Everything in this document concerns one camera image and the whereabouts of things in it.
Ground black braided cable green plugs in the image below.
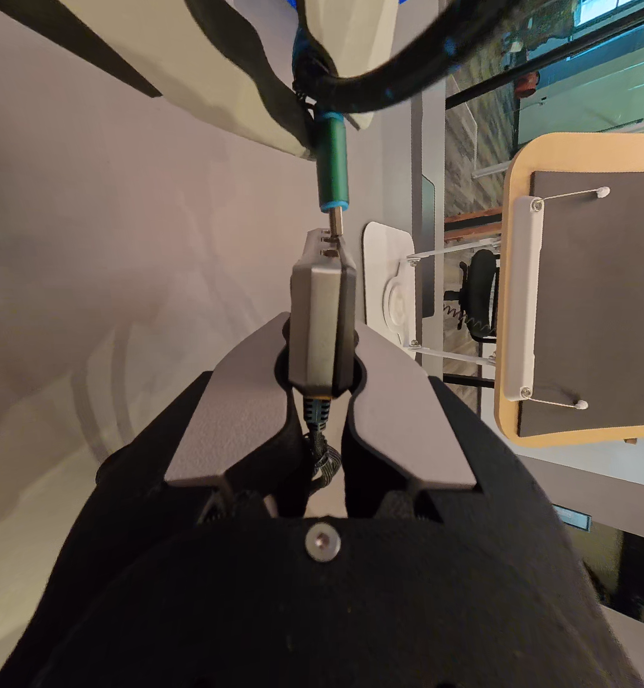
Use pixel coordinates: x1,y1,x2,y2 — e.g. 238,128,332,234
291,0,524,238

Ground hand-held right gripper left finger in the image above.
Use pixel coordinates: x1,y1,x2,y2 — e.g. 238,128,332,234
164,313,309,518

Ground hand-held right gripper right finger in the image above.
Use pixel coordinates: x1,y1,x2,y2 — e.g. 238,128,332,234
342,320,487,519

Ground white bracket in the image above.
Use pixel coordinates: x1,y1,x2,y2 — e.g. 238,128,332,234
503,195,545,402

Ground grey and black port hub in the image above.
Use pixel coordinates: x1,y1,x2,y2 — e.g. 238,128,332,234
288,228,358,402

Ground black metal pole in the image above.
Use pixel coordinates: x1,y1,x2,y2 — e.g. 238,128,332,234
444,0,644,114

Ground dark grey panel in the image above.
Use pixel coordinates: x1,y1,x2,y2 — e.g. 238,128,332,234
517,171,644,439

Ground pale wooden board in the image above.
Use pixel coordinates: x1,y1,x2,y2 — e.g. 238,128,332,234
493,133,644,449

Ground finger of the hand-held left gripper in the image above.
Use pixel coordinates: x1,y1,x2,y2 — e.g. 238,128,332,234
58,0,316,160
305,0,398,130

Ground black office chair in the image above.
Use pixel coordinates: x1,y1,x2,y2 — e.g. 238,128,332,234
443,249,500,340

